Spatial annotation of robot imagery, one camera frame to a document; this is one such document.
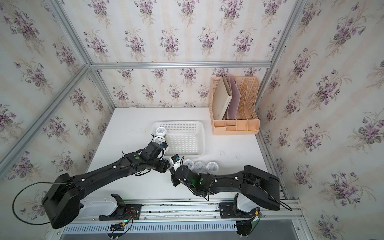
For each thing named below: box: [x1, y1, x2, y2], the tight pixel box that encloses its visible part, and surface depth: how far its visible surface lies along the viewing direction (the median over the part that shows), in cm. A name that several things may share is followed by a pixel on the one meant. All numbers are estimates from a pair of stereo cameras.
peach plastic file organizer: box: [209, 76, 260, 135], surface depth 105 cm
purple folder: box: [228, 74, 241, 120], surface depth 93 cm
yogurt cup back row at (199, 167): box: [193, 161, 207, 175], surface depth 85 cm
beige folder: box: [213, 76, 233, 121], surface depth 100 cm
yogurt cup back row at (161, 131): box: [155, 126, 167, 137], surface depth 98 cm
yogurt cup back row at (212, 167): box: [206, 161, 219, 175], surface depth 83 cm
